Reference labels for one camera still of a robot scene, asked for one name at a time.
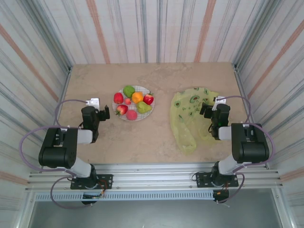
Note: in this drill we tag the yellow-green avocado print plastic bag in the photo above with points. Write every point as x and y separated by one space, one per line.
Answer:
185 123

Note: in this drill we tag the small pink peach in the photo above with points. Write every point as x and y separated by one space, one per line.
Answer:
128 101

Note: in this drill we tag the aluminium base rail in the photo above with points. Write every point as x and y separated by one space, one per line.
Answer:
152 175

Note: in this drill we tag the red yellow strawberry with stem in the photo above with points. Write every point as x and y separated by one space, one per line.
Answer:
148 99

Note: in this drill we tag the orange fruit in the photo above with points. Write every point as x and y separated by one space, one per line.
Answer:
137 97

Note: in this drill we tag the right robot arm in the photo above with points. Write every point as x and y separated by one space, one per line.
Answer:
251 149

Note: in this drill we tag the white plate blue grid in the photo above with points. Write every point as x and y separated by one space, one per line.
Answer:
140 117

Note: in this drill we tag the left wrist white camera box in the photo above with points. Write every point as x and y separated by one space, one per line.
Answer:
93 102

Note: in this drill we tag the plain red strawberry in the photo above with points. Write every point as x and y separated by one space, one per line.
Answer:
118 98

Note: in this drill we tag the red strawberry green leaves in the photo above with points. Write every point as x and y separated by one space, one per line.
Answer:
122 110

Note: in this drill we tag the large pink peach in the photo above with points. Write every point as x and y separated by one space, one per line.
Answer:
131 115

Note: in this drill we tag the green pear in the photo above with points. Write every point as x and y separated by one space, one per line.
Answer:
143 107

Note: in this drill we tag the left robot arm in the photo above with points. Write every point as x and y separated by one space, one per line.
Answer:
54 154

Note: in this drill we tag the green round fruit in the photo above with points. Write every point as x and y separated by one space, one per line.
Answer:
129 91

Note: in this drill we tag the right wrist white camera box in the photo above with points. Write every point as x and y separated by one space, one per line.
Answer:
220 101

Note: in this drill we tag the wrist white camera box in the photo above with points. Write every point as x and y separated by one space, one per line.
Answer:
93 102
220 101

